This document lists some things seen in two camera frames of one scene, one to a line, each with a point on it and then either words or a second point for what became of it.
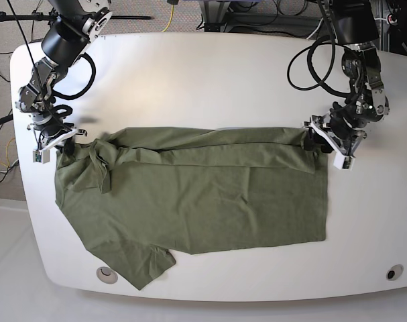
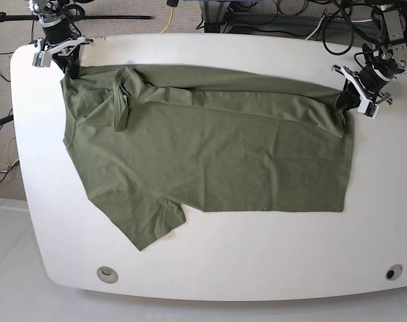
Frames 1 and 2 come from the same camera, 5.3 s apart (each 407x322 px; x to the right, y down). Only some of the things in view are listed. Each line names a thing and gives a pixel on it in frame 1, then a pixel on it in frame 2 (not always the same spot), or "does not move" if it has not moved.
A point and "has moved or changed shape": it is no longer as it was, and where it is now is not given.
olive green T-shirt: (139, 194) has moved or changed shape
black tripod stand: (38, 16) does not move
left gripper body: (56, 135) to (62, 39)
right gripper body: (345, 145) to (369, 82)
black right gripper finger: (312, 139) to (349, 98)
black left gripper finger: (69, 145) to (70, 64)
